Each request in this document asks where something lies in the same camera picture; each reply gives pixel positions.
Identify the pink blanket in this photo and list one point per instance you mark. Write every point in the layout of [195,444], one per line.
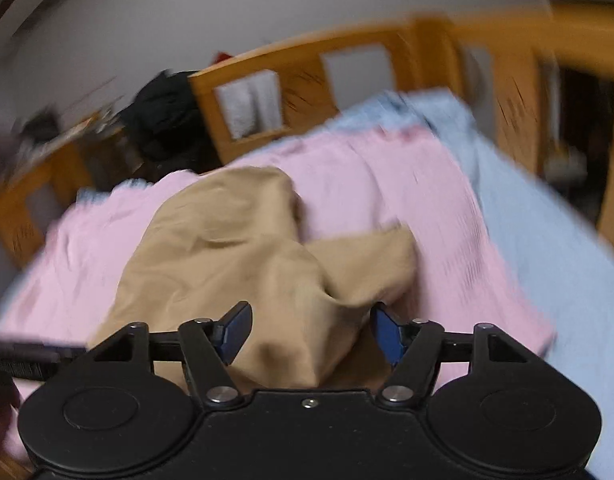
[367,180]

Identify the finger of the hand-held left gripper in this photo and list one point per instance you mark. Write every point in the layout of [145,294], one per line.
[27,357]

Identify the white cloth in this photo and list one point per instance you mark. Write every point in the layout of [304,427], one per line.
[249,102]

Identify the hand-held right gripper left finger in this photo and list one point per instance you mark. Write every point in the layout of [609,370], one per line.
[234,334]

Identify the tan coat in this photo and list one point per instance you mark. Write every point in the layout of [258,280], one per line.
[227,260]

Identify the light blue bed sheet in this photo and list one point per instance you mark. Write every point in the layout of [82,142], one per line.
[537,240]

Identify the small red object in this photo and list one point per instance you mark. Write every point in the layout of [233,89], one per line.
[224,56]

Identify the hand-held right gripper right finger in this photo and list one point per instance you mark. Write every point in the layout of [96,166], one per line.
[387,336]

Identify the black clothing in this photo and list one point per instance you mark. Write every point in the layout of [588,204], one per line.
[162,115]

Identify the wooden bed frame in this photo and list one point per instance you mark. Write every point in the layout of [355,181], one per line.
[297,60]

